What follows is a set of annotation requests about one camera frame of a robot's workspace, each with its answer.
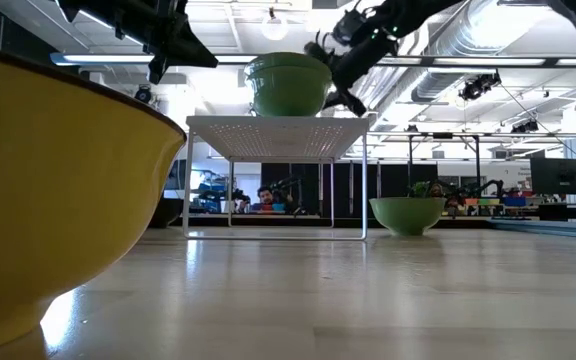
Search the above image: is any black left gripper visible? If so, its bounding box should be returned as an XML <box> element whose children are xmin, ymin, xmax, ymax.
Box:
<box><xmin>113</xmin><ymin>0</ymin><xmax>219</xmax><ymax>85</ymax></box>

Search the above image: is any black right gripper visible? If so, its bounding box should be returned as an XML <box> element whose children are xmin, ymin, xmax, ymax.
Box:
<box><xmin>303</xmin><ymin>34</ymin><xmax>399</xmax><ymax>118</ymax></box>

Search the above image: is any black bowl with orange flowers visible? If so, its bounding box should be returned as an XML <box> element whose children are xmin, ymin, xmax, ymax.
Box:
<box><xmin>145</xmin><ymin>196</ymin><xmax>187</xmax><ymax>230</ymax></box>

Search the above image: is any yellow bowl with blue leaves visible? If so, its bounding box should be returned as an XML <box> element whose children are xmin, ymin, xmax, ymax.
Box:
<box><xmin>0</xmin><ymin>42</ymin><xmax>188</xmax><ymax>357</ymax></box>

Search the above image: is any white perforated metal shelf riser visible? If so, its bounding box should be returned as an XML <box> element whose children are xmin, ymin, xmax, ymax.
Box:
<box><xmin>183</xmin><ymin>115</ymin><xmax>370</xmax><ymax>242</ymax></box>

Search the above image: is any round white pendant lamp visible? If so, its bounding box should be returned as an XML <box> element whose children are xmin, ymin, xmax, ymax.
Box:
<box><xmin>261</xmin><ymin>7</ymin><xmax>289</xmax><ymax>42</ymax></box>

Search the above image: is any black partition panel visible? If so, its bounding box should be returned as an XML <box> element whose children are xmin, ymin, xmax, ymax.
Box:
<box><xmin>261</xmin><ymin>162</ymin><xmax>439</xmax><ymax>220</ymax></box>

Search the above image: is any distant green plant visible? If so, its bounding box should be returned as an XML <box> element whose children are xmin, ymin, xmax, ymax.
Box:
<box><xmin>407</xmin><ymin>180</ymin><xmax>433</xmax><ymax>199</ymax></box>

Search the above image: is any person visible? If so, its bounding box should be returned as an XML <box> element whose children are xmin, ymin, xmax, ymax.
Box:
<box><xmin>249</xmin><ymin>185</ymin><xmax>295</xmax><ymax>215</ymax></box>

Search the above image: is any black ceiling spotlight cluster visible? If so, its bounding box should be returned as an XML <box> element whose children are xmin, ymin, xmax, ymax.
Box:
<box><xmin>511</xmin><ymin>118</ymin><xmax>540</xmax><ymax>134</ymax></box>
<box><xmin>458</xmin><ymin>72</ymin><xmax>502</xmax><ymax>101</ymax></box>

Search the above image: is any dark computer monitor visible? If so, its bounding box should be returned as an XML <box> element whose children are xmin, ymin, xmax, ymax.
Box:
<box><xmin>530</xmin><ymin>157</ymin><xmax>576</xmax><ymax>196</ymax></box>

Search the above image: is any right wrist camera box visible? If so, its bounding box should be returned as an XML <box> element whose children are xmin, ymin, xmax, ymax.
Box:
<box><xmin>331</xmin><ymin>5</ymin><xmax>370</xmax><ymax>46</ymax></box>

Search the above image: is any black metal frame stand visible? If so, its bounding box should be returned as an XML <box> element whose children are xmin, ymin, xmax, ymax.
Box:
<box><xmin>407</xmin><ymin>132</ymin><xmax>482</xmax><ymax>180</ymax></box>

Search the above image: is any silver ventilation duct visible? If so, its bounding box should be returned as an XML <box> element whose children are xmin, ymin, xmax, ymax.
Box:
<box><xmin>367</xmin><ymin>0</ymin><xmax>514</xmax><ymax>114</ymax></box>

